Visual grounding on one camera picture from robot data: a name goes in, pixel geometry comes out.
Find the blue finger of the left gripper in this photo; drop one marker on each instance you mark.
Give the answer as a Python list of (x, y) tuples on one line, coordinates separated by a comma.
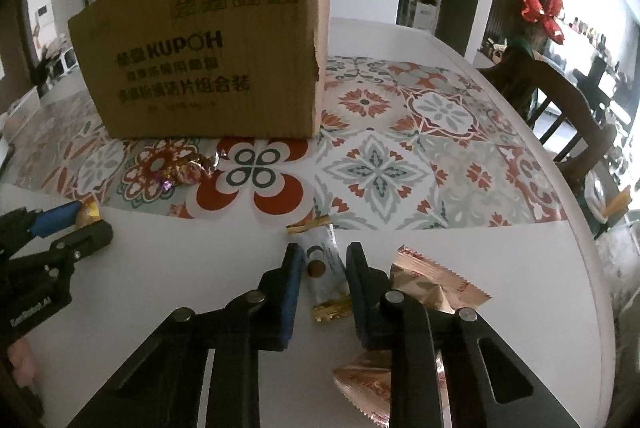
[(49, 222), (84, 241)]

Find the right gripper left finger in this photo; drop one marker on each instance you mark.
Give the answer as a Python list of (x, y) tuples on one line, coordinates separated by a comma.
[(290, 276)]

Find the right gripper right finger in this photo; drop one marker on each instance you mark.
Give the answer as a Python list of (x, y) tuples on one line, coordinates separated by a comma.
[(367, 286)]

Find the small golden candy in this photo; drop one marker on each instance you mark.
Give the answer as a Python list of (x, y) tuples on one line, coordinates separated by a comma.
[(89, 213)]

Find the white chocolate bar wrapper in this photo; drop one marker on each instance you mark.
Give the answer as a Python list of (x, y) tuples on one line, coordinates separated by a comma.
[(325, 268)]

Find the purple gold candy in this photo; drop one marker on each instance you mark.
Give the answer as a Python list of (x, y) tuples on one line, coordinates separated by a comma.
[(189, 169)]

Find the left hand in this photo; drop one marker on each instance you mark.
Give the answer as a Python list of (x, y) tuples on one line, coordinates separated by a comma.
[(23, 363)]

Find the rose gold snack packet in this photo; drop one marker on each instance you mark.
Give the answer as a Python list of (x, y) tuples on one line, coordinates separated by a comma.
[(435, 286)]

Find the rose gold packet near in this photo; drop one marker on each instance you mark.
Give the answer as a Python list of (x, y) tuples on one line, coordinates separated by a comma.
[(366, 384)]

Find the patterned floral table mat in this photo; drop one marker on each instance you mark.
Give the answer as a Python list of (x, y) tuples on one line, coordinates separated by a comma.
[(401, 146)]

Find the brown cardboard box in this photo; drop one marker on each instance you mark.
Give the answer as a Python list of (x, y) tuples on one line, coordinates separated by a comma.
[(205, 68)]

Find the wooden chair right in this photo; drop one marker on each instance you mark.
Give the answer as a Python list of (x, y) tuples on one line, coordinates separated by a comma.
[(530, 86)]

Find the red balloon dog decoration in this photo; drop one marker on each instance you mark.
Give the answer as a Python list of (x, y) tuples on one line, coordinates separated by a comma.
[(535, 12)]

